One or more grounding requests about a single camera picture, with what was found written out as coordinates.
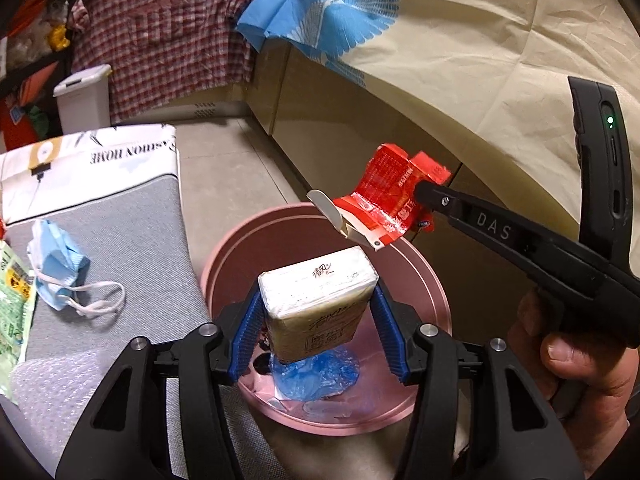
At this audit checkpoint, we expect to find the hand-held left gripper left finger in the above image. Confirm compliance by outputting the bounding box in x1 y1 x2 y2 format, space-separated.
55 285 263 480

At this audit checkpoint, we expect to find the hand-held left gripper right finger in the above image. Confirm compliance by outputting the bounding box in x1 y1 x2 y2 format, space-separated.
370 282 586 480

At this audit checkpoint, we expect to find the red wrapper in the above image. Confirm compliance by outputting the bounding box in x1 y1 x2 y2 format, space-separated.
307 142 453 252

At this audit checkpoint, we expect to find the pink plastic bucket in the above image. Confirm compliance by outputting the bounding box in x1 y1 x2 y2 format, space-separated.
200 202 454 436

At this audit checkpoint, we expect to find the blue plastic bag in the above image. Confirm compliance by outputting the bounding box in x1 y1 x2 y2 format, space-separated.
272 344 362 402

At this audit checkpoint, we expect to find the beige tissue pack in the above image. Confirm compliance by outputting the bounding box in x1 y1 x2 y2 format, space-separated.
257 247 380 365

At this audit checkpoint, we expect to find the clear bubble wrap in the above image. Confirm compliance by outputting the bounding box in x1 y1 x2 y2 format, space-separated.
9 349 126 413

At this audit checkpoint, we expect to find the blue face mask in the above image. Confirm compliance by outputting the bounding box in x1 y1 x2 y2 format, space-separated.
27 217 126 319

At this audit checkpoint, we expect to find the green printed packet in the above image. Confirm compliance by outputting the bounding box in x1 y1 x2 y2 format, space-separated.
0 240 39 407

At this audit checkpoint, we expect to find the person's right hand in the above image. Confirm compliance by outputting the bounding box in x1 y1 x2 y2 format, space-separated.
507 289 640 432

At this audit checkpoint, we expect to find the cream cloth sheet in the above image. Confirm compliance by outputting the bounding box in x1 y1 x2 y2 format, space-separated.
280 0 640 281

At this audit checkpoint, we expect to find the grey printed table cover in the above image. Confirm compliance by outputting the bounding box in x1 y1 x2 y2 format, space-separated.
0 122 281 480

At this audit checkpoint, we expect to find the blue printed cloth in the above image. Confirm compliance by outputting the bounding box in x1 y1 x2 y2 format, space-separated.
236 0 402 87

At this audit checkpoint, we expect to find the small white lidded bin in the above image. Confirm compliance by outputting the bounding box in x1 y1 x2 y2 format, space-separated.
53 64 112 139

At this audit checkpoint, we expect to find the red plaid shirt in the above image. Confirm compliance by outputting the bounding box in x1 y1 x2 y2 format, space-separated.
67 0 267 126

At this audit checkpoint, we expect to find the orange red box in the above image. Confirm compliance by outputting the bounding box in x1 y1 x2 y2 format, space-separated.
0 67 62 152

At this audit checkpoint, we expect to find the yellow toy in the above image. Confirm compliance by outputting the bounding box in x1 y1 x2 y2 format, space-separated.
47 24 69 52

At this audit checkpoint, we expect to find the black shelf rack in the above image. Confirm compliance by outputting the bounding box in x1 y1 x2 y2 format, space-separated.
0 0 87 152

